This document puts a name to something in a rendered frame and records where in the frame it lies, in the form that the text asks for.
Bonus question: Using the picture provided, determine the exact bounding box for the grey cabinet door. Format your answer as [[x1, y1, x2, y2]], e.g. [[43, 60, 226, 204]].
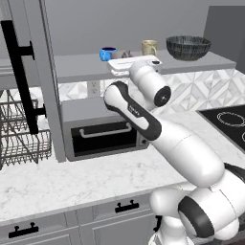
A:
[[7, 0, 67, 164]]

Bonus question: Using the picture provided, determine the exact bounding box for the dark grey striped bowl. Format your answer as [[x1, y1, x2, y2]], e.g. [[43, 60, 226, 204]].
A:
[[166, 34, 212, 62]]

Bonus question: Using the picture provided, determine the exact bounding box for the white wall outlet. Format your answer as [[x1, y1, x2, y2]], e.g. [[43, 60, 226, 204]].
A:
[[87, 79, 101, 99]]

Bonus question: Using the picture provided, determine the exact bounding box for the blue mug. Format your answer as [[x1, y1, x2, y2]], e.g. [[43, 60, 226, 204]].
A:
[[99, 47, 118, 62]]

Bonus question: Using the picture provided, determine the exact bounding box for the long black door handle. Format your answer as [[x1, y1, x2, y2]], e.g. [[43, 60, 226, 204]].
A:
[[0, 19, 48, 135]]

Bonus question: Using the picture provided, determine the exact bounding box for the grey cupboard door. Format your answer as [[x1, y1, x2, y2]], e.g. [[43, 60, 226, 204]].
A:
[[78, 212, 161, 245]]

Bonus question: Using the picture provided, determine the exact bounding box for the grey drawer front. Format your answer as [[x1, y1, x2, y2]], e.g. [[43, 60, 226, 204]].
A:
[[92, 192, 155, 222], [0, 212, 70, 245]]

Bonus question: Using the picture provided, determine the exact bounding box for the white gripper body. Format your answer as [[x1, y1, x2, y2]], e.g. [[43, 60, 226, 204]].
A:
[[106, 56, 154, 78]]

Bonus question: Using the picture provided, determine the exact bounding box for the beige mug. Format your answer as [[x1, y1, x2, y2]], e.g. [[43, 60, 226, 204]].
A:
[[141, 39, 159, 57]]

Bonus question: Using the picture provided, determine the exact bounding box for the grey toaster oven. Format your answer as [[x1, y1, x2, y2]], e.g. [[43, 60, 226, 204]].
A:
[[59, 97, 151, 163]]

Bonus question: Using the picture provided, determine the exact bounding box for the grey cabinet shelf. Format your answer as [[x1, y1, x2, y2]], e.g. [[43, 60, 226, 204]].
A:
[[0, 50, 237, 84]]

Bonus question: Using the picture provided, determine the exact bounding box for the black hob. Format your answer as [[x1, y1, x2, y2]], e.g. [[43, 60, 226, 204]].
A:
[[195, 103, 245, 155]]

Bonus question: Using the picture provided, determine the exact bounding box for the black drawer handle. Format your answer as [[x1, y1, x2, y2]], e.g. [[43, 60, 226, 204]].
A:
[[8, 221, 40, 239], [114, 199, 141, 214]]

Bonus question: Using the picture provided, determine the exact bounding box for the dark grey cabinet side panel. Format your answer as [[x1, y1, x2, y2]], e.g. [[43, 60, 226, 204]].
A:
[[202, 4, 245, 66]]

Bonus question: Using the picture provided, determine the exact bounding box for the black cupboard door handle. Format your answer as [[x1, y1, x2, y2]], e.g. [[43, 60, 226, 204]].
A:
[[152, 214, 163, 233]]

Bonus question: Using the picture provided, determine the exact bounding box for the grey wire dish rack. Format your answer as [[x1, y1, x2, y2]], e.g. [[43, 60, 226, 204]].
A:
[[0, 89, 53, 170]]

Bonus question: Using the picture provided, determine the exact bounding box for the silver toaster oven handle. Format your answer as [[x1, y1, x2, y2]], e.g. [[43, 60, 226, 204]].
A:
[[78, 122, 133, 139]]

